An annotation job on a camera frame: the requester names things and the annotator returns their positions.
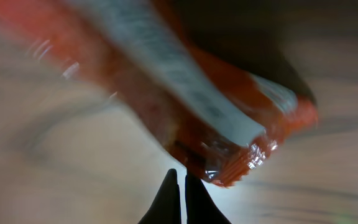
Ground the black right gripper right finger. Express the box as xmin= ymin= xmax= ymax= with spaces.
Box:
xmin=185 ymin=172 xmax=231 ymax=224

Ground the orange chocolate bar wrapper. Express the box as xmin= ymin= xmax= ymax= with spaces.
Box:
xmin=0 ymin=0 xmax=318 ymax=187

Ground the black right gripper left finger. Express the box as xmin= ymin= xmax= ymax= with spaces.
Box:
xmin=139 ymin=169 xmax=181 ymax=224

